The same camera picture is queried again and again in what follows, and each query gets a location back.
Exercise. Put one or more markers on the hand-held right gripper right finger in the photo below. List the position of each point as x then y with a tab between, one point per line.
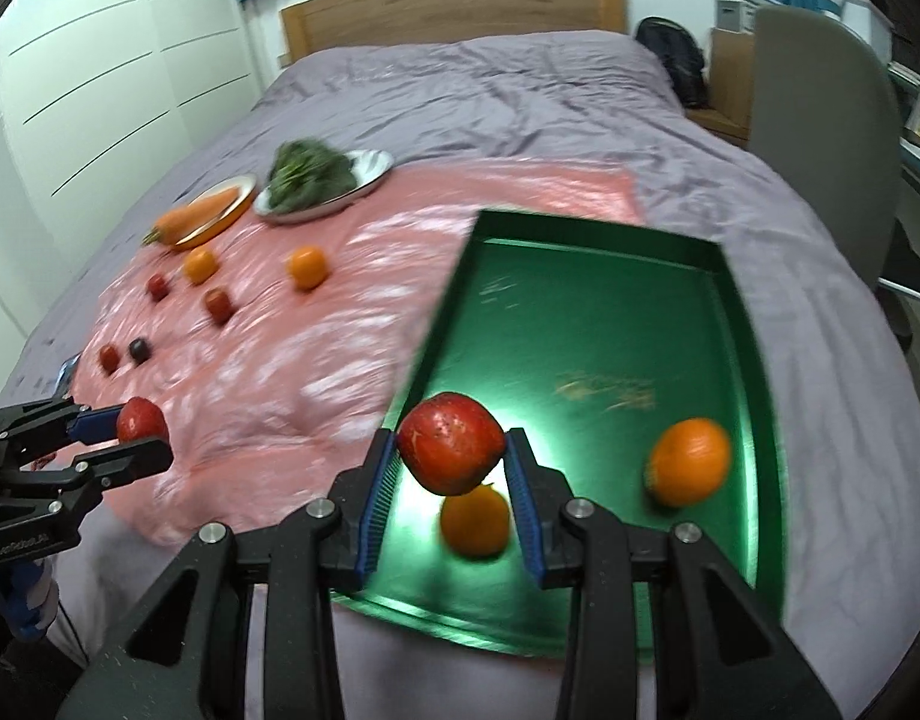
526	510

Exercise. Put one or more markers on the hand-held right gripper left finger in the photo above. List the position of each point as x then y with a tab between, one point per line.
376	510

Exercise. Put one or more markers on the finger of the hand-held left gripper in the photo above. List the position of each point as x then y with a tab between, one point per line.
92	426
129	461

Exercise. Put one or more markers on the red apple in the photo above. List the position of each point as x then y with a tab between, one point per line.
157	286
108	357
144	420
220	305
451	439

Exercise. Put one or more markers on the orange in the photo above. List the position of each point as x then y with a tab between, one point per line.
475	529
200	265
308	268
688	461

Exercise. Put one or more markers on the dark plum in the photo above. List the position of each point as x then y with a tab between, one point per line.
139	349

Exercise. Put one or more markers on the green tray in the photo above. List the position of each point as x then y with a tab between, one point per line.
580	315

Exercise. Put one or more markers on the person's left hand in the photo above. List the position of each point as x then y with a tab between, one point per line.
28	600

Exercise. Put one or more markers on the pink plastic sheet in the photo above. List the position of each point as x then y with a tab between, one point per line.
280	390

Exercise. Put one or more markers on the carrot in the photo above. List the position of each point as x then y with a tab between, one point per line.
197	214

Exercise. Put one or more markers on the white plate with orange rim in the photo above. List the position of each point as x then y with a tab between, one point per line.
236	208

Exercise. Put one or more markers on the green leafy vegetable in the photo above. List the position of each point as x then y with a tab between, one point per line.
310	172

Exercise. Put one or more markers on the white wardrobe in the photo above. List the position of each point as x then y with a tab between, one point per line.
92	90

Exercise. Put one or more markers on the patterned white plate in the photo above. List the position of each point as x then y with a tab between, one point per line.
370	169

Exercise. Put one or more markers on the black backpack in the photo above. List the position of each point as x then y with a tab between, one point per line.
673	60

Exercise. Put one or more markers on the wooden nightstand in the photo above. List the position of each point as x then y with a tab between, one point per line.
730	82

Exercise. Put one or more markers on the grey chair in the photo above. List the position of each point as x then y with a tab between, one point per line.
820	127

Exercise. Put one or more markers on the wooden headboard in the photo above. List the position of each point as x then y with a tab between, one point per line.
445	11

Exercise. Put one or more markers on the grey storage box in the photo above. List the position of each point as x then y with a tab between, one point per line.
737	9

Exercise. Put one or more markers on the white cabinet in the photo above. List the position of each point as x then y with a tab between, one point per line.
868	26

